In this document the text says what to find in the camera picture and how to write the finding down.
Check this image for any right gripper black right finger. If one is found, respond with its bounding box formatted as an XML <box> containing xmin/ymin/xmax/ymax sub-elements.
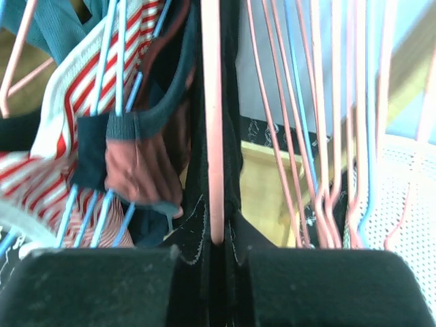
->
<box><xmin>248</xmin><ymin>249</ymin><xmax>433</xmax><ymax>326</ymax></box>

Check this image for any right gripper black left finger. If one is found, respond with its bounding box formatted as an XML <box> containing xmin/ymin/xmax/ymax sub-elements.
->
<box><xmin>1</xmin><ymin>249</ymin><xmax>178</xmax><ymax>327</ymax></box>

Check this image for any black tank top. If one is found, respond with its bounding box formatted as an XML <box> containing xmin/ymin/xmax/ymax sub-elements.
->
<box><xmin>167</xmin><ymin>1</ymin><xmax>285</xmax><ymax>326</ymax></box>

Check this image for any maroon tank top grey trim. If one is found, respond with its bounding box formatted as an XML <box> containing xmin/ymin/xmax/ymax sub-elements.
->
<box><xmin>105</xmin><ymin>1</ymin><xmax>198</xmax><ymax>219</ymax></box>

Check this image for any light blue wire hanger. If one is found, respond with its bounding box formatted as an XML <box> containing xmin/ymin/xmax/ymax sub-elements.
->
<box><xmin>54</xmin><ymin>0</ymin><xmax>173</xmax><ymax>249</ymax></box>

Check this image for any pink wire hanger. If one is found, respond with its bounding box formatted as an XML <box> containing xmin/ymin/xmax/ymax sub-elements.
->
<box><xmin>200</xmin><ymin>0</ymin><xmax>224</xmax><ymax>245</ymax></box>

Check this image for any red white striped tank top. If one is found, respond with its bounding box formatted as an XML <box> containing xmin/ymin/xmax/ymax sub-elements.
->
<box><xmin>0</xmin><ymin>0</ymin><xmax>174</xmax><ymax>249</ymax></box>

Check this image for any pink hanger teal top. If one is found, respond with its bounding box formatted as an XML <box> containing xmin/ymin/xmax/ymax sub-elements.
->
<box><xmin>1</xmin><ymin>1</ymin><xmax>55</xmax><ymax>119</ymax></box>

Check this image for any teal tank top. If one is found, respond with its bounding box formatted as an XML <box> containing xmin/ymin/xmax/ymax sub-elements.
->
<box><xmin>0</xmin><ymin>0</ymin><xmax>119</xmax><ymax>64</ymax></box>

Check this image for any wooden clothes rack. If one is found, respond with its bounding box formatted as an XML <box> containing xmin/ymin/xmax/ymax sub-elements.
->
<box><xmin>240</xmin><ymin>141</ymin><xmax>296</xmax><ymax>248</ymax></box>

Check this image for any white perforated plastic basket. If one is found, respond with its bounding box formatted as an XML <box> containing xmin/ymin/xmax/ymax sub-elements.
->
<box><xmin>362</xmin><ymin>135</ymin><xmax>435</xmax><ymax>313</ymax></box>

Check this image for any bundle of empty pink hangers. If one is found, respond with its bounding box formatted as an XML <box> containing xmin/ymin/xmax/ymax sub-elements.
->
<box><xmin>238</xmin><ymin>1</ymin><xmax>435</xmax><ymax>249</ymax></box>

